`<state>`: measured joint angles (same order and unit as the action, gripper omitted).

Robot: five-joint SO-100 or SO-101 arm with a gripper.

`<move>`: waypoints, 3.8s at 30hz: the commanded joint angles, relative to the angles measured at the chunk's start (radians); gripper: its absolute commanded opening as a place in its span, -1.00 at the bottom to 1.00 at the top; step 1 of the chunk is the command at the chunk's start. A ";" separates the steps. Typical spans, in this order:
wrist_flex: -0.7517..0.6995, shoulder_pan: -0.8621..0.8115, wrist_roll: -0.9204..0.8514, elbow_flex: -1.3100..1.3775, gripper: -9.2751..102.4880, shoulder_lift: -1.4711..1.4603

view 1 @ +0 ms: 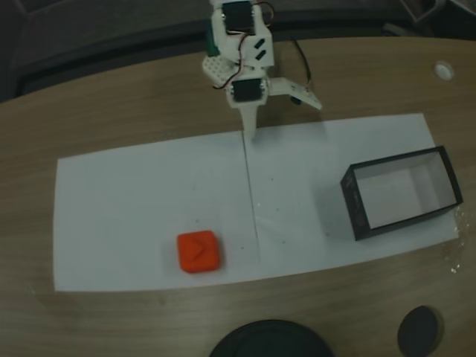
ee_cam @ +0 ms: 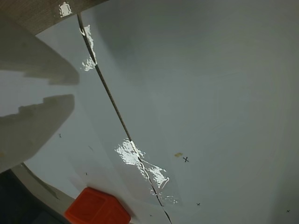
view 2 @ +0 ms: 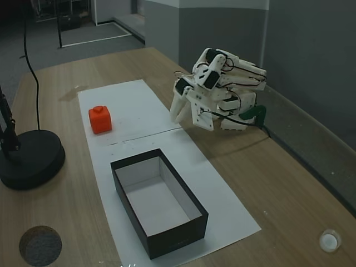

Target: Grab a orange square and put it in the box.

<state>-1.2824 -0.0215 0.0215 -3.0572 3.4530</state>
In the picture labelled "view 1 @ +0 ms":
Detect dark office chair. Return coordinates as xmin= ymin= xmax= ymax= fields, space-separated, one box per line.
xmin=382 ymin=0 xmax=476 ymax=38

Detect white round table cap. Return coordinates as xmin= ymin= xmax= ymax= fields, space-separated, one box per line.
xmin=434 ymin=60 xmax=456 ymax=80

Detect dark open cardboard box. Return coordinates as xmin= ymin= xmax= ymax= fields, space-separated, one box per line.
xmin=339 ymin=145 xmax=465 ymax=242

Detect black camera cable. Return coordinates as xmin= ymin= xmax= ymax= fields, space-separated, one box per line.
xmin=292 ymin=38 xmax=312 ymax=91

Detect white gripper camera mount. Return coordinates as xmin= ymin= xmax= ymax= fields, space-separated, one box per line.
xmin=268 ymin=77 xmax=324 ymax=111

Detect black round table grommet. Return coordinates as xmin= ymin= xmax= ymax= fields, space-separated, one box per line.
xmin=396 ymin=305 xmax=446 ymax=356

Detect white paper sheet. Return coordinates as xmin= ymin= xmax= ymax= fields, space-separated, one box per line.
xmin=53 ymin=130 xmax=262 ymax=292
xmin=242 ymin=112 xmax=460 ymax=280

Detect large black round object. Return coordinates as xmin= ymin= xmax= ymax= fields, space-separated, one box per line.
xmin=208 ymin=319 xmax=335 ymax=357

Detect green table clamp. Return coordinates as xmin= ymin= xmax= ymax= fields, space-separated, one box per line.
xmin=205 ymin=20 xmax=221 ymax=57

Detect orange cube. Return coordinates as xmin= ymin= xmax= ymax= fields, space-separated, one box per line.
xmin=176 ymin=230 xmax=227 ymax=275

